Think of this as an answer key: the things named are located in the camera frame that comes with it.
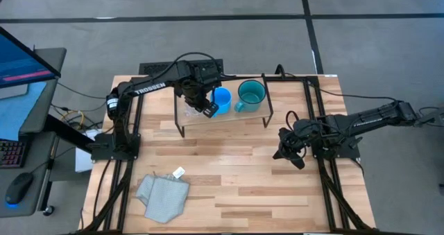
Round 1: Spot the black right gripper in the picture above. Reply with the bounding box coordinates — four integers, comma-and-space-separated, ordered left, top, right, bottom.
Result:
272, 119, 315, 171

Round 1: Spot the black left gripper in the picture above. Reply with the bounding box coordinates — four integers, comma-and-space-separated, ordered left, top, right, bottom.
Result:
175, 60, 223, 119

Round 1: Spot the medium blue cup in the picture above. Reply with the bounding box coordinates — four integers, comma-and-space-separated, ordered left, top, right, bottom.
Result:
210, 87, 232, 118

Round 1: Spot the large teal mug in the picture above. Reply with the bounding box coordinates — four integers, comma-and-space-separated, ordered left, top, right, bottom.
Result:
234, 79, 267, 114

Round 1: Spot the black floor vent grille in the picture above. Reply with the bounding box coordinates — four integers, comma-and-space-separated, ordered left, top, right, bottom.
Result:
139, 58, 224, 76

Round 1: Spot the grey cloth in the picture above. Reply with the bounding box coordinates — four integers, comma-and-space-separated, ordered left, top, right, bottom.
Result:
135, 174, 191, 225

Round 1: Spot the white box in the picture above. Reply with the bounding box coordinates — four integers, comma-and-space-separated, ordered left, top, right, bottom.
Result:
75, 129, 101, 173

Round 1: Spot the dark grey desk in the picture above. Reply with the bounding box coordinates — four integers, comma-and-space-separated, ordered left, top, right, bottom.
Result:
0, 47, 67, 218

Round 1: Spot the blue desk pad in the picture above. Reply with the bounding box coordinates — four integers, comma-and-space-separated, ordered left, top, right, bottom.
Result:
0, 81, 48, 141

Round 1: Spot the computer monitor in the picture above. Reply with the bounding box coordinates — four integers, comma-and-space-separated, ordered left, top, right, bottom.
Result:
0, 26, 62, 89

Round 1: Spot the backlit keyboard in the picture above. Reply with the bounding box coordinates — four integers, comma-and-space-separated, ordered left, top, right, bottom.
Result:
0, 139, 27, 169

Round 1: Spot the black computer mouse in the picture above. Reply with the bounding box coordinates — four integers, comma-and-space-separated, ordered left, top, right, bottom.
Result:
4, 172, 34, 207

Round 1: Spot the wooden shelf with black frame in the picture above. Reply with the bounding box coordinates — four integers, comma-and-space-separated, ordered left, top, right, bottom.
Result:
172, 73, 275, 138

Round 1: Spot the black aluminium table frame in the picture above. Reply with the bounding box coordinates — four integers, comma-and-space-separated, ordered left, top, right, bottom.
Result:
79, 73, 379, 235

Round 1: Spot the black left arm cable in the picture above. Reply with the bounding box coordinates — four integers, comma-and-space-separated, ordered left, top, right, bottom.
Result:
162, 51, 223, 77

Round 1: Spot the yellow coiled cable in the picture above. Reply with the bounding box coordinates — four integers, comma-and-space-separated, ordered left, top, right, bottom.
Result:
61, 110, 85, 130

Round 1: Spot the black desk cable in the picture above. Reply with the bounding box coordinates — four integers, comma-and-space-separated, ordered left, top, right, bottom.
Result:
57, 82, 109, 101

